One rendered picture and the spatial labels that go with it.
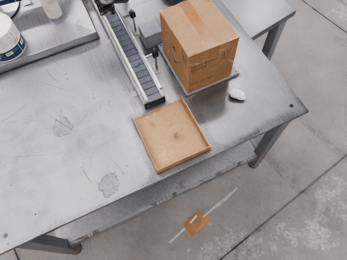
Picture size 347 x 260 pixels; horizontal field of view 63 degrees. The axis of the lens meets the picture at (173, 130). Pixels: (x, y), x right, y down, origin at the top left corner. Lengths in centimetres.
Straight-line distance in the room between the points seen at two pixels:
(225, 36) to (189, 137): 47
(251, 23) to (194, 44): 61
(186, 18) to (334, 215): 164
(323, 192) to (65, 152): 174
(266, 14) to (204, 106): 72
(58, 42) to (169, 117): 75
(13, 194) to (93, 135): 42
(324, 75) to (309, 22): 62
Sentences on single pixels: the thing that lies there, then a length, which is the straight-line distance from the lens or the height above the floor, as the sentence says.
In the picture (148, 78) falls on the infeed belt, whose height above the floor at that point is 88.
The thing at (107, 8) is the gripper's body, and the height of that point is 104.
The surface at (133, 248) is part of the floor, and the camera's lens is 205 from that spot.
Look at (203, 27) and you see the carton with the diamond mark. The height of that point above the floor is 112.
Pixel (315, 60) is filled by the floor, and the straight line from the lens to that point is 288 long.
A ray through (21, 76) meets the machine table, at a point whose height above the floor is 83.
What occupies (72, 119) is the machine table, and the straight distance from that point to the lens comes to 146.
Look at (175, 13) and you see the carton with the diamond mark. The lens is 137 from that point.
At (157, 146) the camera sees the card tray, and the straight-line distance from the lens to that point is 130.
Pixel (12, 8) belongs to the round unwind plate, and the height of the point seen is 89.
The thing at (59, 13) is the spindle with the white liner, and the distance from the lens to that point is 179.
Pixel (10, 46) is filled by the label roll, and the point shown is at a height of 95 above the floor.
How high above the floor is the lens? 202
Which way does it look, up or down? 64 degrees down
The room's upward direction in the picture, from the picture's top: 4 degrees counter-clockwise
